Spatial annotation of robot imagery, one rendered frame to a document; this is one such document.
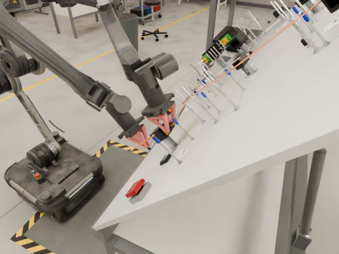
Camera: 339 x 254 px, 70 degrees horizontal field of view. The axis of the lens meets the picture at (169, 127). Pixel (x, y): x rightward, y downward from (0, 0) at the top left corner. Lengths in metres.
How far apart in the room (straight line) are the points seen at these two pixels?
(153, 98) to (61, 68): 0.29
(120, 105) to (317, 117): 0.55
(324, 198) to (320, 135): 2.04
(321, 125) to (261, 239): 0.70
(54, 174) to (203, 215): 1.31
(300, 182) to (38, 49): 0.92
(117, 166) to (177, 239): 1.44
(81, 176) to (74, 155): 0.25
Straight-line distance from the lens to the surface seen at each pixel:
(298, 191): 0.93
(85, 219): 2.03
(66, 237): 1.99
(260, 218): 1.06
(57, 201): 1.88
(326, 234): 2.18
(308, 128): 0.38
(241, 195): 1.10
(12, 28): 0.80
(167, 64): 0.70
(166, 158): 0.76
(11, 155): 2.80
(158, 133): 0.78
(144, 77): 0.67
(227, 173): 0.42
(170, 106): 0.72
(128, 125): 0.84
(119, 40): 0.84
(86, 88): 0.81
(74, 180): 1.96
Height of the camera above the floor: 1.66
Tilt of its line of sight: 38 degrees down
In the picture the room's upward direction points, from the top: straight up
